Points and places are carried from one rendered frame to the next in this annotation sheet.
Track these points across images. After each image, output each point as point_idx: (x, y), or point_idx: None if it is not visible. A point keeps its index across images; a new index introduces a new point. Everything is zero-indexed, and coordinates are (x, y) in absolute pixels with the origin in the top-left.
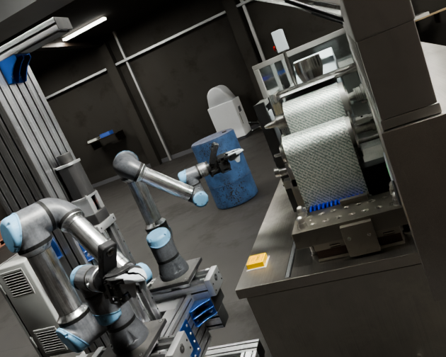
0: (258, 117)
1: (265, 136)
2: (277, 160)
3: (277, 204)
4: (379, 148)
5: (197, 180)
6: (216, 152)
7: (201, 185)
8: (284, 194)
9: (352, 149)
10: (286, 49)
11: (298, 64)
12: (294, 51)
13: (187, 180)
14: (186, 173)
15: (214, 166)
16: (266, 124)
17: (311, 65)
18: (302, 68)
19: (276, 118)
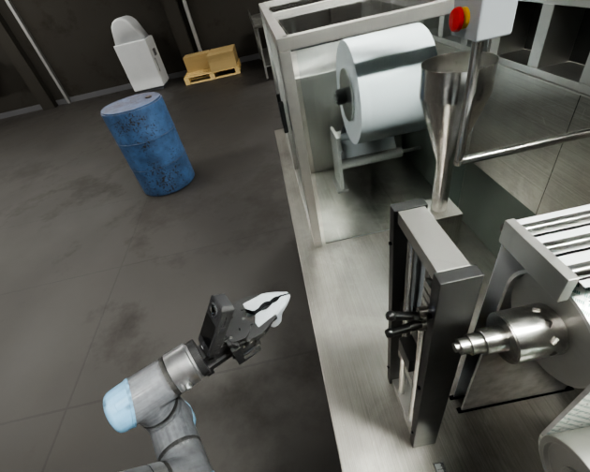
0: (437, 314)
1: (429, 353)
2: (432, 391)
3: (343, 380)
4: (463, 228)
5: (169, 406)
6: (226, 328)
7: (181, 403)
8: (339, 336)
9: None
10: (508, 33)
11: (452, 77)
12: (384, 22)
13: (139, 422)
14: (135, 407)
15: (217, 354)
16: (452, 329)
17: (484, 88)
18: (460, 91)
19: (523, 343)
